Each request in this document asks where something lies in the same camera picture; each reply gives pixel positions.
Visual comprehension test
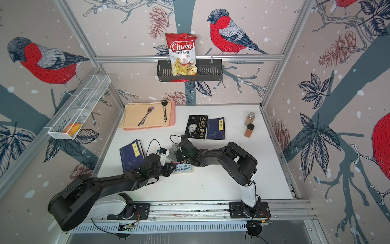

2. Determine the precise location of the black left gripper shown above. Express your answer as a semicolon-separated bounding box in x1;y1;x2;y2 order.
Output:
148;163;177;180

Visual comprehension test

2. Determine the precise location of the black wall basket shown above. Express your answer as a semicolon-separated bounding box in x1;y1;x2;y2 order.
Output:
156;59;223;82

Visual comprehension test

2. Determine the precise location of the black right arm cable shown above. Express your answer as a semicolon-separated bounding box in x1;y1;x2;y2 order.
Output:
240;210;269;244

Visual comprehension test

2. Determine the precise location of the grey striped cloth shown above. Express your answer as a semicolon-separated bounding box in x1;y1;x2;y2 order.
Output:
167;144;180;163

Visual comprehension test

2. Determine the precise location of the beige spice jar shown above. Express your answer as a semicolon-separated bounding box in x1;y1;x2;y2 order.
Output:
244;112;256;126

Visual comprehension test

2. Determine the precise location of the black portrait cover book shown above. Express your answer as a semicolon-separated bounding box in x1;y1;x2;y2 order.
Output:
185;115;208;140

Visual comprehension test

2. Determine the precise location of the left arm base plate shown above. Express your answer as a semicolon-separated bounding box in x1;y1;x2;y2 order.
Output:
107;203;150;221

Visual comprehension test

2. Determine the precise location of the orange packet in shelf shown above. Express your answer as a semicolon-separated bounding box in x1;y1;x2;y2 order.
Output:
63;123;83;137

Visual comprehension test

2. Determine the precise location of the orange spice jar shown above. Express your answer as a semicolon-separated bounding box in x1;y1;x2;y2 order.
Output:
244;124;255;138

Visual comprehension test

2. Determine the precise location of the beige placemat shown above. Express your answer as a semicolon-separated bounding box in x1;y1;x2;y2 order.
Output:
118;102;173;129

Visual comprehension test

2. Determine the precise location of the iridescent purple spoon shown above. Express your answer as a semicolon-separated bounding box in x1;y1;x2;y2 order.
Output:
138;106;154;126

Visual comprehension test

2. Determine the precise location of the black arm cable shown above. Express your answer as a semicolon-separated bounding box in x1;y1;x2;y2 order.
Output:
240;210;269;244
145;139;162;156

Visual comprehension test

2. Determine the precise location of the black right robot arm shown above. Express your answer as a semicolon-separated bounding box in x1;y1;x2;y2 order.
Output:
178;135;258;210

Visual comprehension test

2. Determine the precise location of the black ladle spoon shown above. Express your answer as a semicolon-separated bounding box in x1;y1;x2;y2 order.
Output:
161;100;168;123

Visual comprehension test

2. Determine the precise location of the red Chuba chips bag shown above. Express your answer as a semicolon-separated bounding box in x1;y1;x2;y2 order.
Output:
165;33;198;76

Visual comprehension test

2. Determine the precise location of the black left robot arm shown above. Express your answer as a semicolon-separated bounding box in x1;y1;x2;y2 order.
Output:
48;154;177;231

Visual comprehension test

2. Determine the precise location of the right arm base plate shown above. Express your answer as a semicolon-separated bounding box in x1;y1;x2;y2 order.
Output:
228;201;271;219

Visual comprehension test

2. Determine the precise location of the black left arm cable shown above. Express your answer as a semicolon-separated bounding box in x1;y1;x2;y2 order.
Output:
145;139;162;156

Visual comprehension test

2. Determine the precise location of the Treehouse colourful paperback book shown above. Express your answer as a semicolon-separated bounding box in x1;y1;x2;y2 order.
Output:
172;163;193;174

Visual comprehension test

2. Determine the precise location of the blue book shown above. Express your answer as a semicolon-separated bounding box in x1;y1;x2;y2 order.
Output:
206;117;225;140
119;140;144;173

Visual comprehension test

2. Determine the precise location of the white wire wall shelf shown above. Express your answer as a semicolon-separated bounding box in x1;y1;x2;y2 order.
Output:
48;74;111;140

